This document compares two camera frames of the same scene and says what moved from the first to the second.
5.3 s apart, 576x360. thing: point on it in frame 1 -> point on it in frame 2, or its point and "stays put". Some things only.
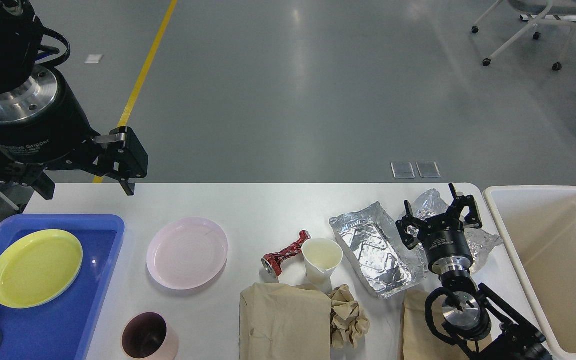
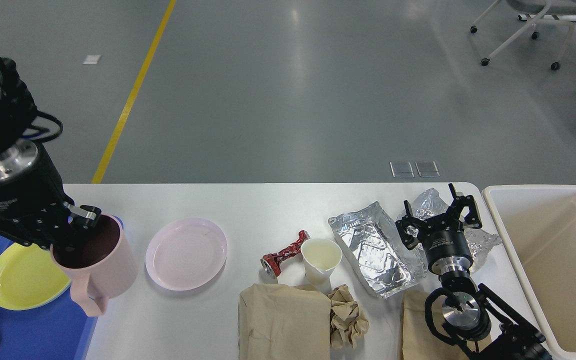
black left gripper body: [40, 122] -> [31, 205]
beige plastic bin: [556, 237] stays put
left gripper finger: [125, 157] -> [83, 218]
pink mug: [149, 336] -> [103, 265]
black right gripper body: [446, 245] stays put
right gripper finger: [473, 219] stays put
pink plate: [186, 253] stays put
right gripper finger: [402, 225] stays put
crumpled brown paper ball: [346, 325] stays put
